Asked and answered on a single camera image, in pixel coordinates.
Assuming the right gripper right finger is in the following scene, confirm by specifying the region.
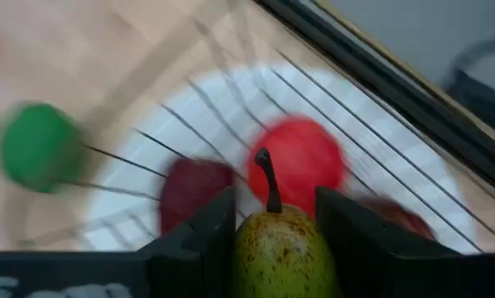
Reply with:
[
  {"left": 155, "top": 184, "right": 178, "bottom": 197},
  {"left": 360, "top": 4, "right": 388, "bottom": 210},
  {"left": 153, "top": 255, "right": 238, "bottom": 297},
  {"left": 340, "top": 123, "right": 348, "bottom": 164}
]
[{"left": 315, "top": 185, "right": 476, "bottom": 298}]

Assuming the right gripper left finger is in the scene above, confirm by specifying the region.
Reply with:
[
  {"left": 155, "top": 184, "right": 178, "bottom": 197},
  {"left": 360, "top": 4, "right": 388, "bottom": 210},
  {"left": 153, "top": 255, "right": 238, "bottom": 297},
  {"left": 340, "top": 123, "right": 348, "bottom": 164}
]
[{"left": 138, "top": 186, "right": 237, "bottom": 298}]

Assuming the dark maroon apple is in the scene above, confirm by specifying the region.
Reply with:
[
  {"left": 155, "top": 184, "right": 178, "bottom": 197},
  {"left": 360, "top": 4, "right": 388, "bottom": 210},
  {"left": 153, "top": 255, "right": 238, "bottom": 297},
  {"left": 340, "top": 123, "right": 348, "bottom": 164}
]
[{"left": 159, "top": 158, "right": 236, "bottom": 237}]

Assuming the speckled green pear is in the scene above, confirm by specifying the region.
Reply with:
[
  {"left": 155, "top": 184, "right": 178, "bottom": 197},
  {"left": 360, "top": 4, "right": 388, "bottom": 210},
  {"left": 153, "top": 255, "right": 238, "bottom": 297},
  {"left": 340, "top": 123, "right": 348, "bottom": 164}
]
[{"left": 230, "top": 147, "right": 342, "bottom": 298}]

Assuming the white round plate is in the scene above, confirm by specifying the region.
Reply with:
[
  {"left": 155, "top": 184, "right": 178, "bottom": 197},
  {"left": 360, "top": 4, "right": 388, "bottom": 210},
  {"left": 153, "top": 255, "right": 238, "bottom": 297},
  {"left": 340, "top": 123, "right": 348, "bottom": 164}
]
[{"left": 84, "top": 61, "right": 480, "bottom": 253}]

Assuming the green lime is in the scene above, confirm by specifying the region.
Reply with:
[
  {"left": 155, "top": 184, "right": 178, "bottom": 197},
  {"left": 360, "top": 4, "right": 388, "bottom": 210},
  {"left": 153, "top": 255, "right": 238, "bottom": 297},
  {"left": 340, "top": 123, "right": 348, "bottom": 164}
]
[{"left": 0, "top": 103, "right": 85, "bottom": 195}]

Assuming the black wire basket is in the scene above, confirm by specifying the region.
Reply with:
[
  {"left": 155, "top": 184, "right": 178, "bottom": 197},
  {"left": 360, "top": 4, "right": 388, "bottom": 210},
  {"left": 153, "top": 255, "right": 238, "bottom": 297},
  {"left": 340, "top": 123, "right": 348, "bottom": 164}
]
[{"left": 7, "top": 0, "right": 495, "bottom": 253}]

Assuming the black aluminium table frame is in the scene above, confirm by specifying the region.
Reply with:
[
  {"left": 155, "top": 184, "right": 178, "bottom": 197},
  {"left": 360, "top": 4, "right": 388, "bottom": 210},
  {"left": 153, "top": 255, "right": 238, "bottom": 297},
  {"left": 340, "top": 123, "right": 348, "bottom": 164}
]
[{"left": 253, "top": 0, "right": 495, "bottom": 195}]

